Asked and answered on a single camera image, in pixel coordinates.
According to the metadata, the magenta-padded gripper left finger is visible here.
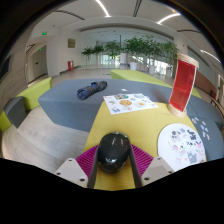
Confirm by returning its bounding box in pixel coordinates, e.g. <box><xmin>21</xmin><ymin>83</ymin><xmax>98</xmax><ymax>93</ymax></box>
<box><xmin>54</xmin><ymin>143</ymin><xmax>100</xmax><ymax>190</ymax></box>

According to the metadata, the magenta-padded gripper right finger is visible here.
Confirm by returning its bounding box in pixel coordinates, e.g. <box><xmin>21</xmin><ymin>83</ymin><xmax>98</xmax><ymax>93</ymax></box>
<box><xmin>128</xmin><ymin>143</ymin><xmax>175</xmax><ymax>189</ymax></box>

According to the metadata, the black computer mouse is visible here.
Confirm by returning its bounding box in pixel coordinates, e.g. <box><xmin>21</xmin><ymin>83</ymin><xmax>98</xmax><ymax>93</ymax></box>
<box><xmin>97</xmin><ymin>131</ymin><xmax>132</xmax><ymax>174</ymax></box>

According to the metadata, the round white cartoon mouse pad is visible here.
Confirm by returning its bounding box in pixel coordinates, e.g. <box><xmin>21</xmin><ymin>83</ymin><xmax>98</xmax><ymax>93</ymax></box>
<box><xmin>157</xmin><ymin>122</ymin><xmax>207</xmax><ymax>172</ymax></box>

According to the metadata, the grey upholstered bench with stickers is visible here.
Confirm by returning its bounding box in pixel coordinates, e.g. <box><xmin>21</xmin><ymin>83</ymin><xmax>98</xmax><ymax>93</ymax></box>
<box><xmin>189</xmin><ymin>114</ymin><xmax>224</xmax><ymax>162</ymax></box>

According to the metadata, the group of small stickers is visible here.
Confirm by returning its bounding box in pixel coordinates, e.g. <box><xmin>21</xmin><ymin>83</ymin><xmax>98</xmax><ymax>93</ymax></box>
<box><xmin>191</xmin><ymin>116</ymin><xmax>211</xmax><ymax>141</ymax></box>

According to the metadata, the large grey upholstered bench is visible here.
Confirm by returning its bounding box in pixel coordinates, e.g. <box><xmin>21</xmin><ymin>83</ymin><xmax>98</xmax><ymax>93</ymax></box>
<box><xmin>37</xmin><ymin>78</ymin><xmax>174</xmax><ymax>133</ymax></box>

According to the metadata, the rectangular white sticker sheet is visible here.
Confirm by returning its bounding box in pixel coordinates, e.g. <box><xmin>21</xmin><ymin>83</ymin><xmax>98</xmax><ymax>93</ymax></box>
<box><xmin>102</xmin><ymin>92</ymin><xmax>160</xmax><ymax>116</ymax></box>

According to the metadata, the dark grey ottoman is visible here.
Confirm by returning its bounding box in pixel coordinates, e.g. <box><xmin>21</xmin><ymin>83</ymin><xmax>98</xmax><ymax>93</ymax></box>
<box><xmin>3</xmin><ymin>96</ymin><xmax>28</xmax><ymax>129</ymax></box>

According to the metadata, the lime green bench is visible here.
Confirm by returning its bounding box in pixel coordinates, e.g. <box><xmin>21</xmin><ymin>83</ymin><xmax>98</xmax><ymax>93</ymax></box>
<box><xmin>110</xmin><ymin>69</ymin><xmax>203</xmax><ymax>100</ymax></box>
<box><xmin>0</xmin><ymin>76</ymin><xmax>53</xmax><ymax>133</ymax></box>

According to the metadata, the red panelled wooden tower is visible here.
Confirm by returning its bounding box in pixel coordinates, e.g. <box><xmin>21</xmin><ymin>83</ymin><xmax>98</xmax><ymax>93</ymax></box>
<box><xmin>167</xmin><ymin>53</ymin><xmax>200</xmax><ymax>119</ymax></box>

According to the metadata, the grey double door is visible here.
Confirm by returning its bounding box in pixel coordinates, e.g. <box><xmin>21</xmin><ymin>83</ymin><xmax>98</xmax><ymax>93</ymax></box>
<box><xmin>31</xmin><ymin>44</ymin><xmax>48</xmax><ymax>80</ymax></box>

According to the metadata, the group of potted plants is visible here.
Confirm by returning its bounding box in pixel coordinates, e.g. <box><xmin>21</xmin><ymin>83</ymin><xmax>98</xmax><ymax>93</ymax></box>
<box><xmin>81</xmin><ymin>34</ymin><xmax>181</xmax><ymax>77</ymax></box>

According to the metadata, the group of ceiling strip lights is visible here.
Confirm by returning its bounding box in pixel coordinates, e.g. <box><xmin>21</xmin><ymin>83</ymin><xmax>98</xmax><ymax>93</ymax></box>
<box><xmin>94</xmin><ymin>0</ymin><xmax>222</xmax><ymax>64</ymax></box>

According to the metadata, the framed wall picture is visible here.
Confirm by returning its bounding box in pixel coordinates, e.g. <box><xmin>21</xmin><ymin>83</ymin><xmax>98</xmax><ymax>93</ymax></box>
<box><xmin>67</xmin><ymin>38</ymin><xmax>77</xmax><ymax>49</ymax></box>

